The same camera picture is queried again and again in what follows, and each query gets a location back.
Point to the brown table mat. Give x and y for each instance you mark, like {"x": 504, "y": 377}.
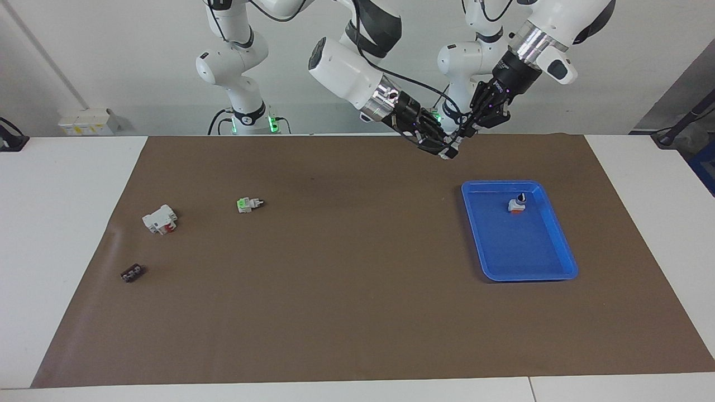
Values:
{"x": 357, "y": 290}

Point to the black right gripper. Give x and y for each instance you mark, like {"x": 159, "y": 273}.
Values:
{"x": 410, "y": 114}

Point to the black stand base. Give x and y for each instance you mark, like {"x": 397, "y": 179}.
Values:
{"x": 667, "y": 137}

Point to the blue box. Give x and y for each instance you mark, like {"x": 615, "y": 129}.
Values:
{"x": 705, "y": 170}

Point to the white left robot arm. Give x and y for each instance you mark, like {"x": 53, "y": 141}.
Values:
{"x": 475, "y": 56}

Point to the red-based black knob switch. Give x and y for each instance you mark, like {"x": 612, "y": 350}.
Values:
{"x": 516, "y": 206}

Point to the blue plastic tray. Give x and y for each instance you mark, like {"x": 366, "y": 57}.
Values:
{"x": 519, "y": 251}

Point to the black terminal block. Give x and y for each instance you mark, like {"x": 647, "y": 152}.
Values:
{"x": 132, "y": 273}

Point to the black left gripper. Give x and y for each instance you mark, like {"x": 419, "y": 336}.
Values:
{"x": 511, "y": 81}

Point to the black clamp mount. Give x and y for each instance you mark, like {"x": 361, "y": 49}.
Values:
{"x": 11, "y": 142}

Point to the white circuit breaker red lever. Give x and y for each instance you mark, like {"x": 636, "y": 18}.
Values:
{"x": 156, "y": 220}

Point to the green-based rotary switch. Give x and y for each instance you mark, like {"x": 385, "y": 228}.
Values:
{"x": 448, "y": 154}
{"x": 246, "y": 205}

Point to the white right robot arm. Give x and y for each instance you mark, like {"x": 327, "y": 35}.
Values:
{"x": 341, "y": 67}

